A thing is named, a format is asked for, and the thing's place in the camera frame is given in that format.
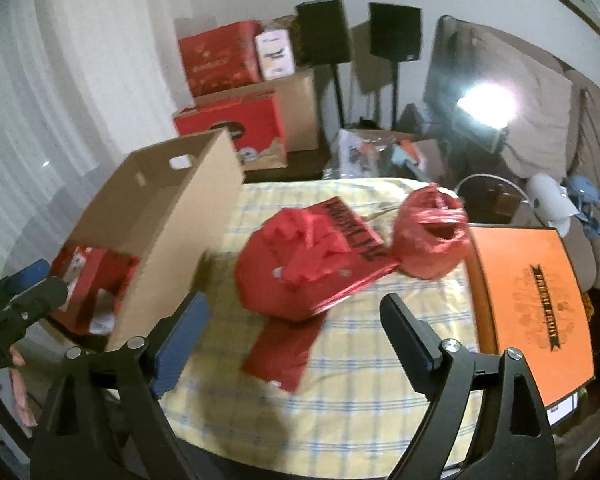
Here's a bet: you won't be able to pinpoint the red gift box front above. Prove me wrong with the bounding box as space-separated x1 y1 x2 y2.
174 91 287 171

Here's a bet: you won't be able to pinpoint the left black speaker on stand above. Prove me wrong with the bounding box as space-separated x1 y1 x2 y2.
296 0 352 128

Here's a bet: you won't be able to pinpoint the open brown cardboard box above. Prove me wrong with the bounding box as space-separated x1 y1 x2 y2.
44 129 244 351

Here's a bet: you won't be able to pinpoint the orange fresh fruit box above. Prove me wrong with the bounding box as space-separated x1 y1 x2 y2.
466 224 594 426

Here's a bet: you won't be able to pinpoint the blue fabric straps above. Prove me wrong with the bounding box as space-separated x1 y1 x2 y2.
561 173 600 244

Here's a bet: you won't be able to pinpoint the white cable loop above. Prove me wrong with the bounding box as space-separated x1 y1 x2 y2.
453 172 534 224

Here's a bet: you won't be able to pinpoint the red plastic string ball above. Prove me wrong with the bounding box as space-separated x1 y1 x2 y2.
391 183 470 281

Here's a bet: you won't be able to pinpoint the white small carton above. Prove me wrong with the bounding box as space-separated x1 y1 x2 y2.
254 29 296 81

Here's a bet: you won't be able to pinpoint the red gift box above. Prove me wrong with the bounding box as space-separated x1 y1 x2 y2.
178 21 262 98
174 91 287 171

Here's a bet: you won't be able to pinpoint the clutter pile with plastic bag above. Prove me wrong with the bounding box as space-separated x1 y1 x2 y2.
323 129 445 182

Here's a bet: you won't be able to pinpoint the brown cardboard box background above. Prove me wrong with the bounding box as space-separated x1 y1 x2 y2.
194 68 320 152

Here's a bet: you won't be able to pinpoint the red cat gift bag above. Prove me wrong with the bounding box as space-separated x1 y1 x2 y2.
235 197 398 322

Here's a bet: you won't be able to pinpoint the bright video lamp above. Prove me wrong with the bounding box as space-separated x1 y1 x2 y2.
451 81 519 154

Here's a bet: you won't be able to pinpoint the long red paper bag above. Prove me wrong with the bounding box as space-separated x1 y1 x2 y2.
234 196 398 393

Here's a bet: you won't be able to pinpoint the white cap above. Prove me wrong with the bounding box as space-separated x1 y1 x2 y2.
526 174 579 238

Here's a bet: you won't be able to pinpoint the black speaker on stand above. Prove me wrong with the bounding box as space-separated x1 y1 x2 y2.
296 0 352 128
368 2 422 130

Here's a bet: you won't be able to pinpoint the red items inside box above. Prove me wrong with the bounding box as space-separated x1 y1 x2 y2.
50 244 140 336

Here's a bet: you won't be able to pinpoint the red gift box top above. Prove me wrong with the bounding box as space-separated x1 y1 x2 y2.
178 21 262 98

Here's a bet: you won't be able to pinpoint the beige pillow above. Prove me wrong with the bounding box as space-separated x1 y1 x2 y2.
427 16 576 180

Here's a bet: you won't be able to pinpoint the yellow plaid bed sheet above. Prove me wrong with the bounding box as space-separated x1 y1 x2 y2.
161 178 477 479

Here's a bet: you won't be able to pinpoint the right black speaker on stand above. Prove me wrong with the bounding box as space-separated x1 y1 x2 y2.
368 2 422 130

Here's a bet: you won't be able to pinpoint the person's left hand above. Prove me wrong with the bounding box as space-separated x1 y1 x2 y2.
9 347 36 428

